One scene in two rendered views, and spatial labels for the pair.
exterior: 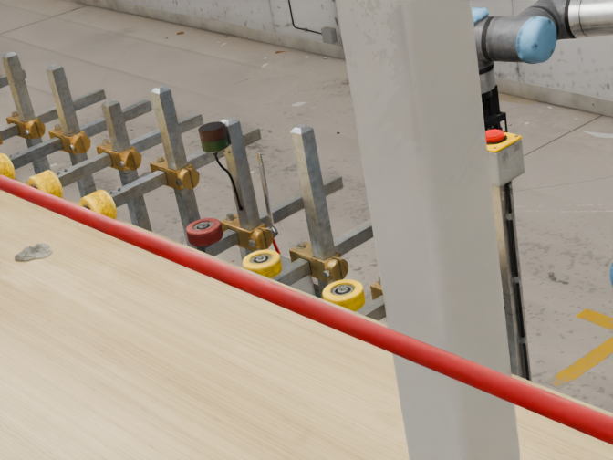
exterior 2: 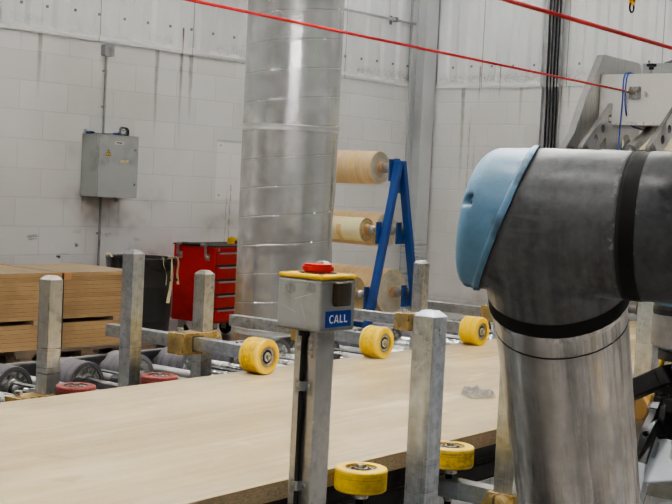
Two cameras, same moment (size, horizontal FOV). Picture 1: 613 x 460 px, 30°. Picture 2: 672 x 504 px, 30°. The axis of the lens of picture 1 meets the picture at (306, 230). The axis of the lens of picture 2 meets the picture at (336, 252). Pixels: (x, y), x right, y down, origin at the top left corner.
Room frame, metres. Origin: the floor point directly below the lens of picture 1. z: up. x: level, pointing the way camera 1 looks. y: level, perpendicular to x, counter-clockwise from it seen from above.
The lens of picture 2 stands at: (1.41, -1.85, 1.33)
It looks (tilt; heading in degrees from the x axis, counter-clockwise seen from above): 3 degrees down; 75
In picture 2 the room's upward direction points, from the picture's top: 3 degrees clockwise
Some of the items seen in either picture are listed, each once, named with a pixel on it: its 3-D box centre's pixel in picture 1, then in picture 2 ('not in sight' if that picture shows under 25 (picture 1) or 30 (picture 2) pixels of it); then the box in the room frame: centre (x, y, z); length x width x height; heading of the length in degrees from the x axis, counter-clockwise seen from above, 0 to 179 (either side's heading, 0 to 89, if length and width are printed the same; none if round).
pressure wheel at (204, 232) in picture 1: (207, 245); not in sight; (2.36, 0.23, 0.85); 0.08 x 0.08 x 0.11
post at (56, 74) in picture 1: (76, 148); not in sight; (2.99, 0.58, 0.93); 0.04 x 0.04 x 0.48; 37
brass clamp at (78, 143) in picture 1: (70, 140); not in sight; (3.01, 0.59, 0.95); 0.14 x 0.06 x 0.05; 37
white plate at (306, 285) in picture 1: (275, 270); not in sight; (2.38, 0.09, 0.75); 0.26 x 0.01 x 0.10; 37
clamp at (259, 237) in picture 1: (245, 234); not in sight; (2.41, 0.14, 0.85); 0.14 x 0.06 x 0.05; 37
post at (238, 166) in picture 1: (248, 216); not in sight; (2.39, 0.12, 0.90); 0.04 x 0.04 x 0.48; 37
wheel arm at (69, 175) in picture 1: (124, 150); not in sight; (2.84, 0.43, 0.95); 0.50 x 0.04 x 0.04; 127
